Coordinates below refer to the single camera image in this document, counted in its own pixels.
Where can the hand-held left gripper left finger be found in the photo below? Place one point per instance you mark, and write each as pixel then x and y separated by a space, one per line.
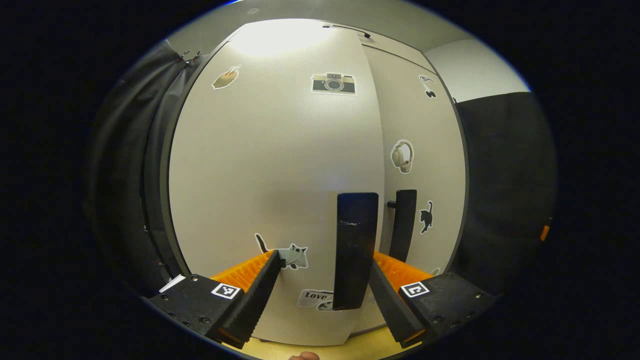
pixel 260 285

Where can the black backdrop cloth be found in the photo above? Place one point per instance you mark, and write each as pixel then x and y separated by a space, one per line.
pixel 505 175
pixel 120 150

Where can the white cabinet drawer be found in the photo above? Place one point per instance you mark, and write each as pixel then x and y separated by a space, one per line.
pixel 395 50

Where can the white cabinet door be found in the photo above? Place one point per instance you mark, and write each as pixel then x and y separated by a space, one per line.
pixel 260 165
pixel 435 125

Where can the grey and white cabinet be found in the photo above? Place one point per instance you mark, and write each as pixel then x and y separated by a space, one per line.
pixel 163 150

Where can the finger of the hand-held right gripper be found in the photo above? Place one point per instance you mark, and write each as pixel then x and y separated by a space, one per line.
pixel 545 233

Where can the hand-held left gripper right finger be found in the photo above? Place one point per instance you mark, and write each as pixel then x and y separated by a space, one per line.
pixel 390 305

